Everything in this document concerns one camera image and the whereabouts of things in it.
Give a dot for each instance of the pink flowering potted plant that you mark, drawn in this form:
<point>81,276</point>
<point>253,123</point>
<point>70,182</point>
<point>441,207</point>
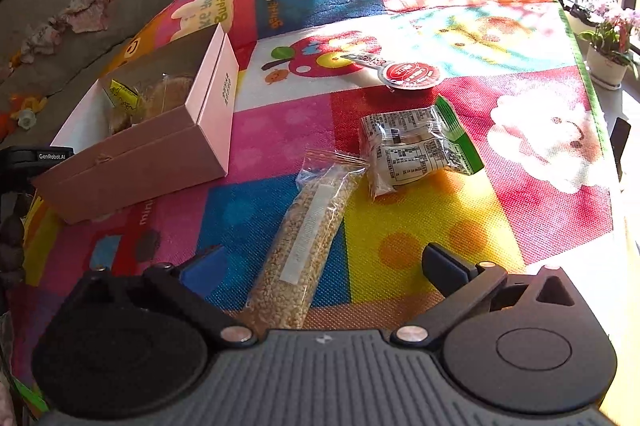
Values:
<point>609,54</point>

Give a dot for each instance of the colourful cartoon play mat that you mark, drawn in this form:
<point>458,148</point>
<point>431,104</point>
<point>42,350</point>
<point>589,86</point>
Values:
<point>512,72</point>

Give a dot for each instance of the white floral baby garment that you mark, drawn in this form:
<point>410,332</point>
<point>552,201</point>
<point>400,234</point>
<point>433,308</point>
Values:
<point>42,40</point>

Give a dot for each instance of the yellow biscuit snack packet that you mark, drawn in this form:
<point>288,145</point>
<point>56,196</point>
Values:
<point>127,106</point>

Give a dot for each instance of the white round baby toy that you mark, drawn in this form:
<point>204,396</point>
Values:
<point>26,119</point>

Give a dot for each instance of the sliced cake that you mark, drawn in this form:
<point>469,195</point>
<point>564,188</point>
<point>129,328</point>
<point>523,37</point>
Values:
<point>164,95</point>

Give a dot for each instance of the pink floral baby clothes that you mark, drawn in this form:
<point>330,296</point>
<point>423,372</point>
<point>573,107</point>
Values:
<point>86,15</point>

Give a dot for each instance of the red lid jelly cup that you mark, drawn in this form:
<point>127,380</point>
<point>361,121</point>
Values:
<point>408,76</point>

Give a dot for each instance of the green white snack packet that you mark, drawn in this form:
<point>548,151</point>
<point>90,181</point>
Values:
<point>407,146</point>

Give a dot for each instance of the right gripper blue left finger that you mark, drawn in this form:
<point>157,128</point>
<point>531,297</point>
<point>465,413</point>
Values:
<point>181,290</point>

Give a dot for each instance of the pink cardboard gift box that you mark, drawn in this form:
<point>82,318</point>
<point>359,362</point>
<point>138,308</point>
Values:
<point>187,146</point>

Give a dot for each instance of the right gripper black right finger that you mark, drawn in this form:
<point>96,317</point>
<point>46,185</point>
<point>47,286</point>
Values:
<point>464,286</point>

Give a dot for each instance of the orange plush toy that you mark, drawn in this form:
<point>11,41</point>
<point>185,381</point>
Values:
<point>18,102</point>

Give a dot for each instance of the sesame bar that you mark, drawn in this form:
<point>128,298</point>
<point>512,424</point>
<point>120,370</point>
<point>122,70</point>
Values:
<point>282,293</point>

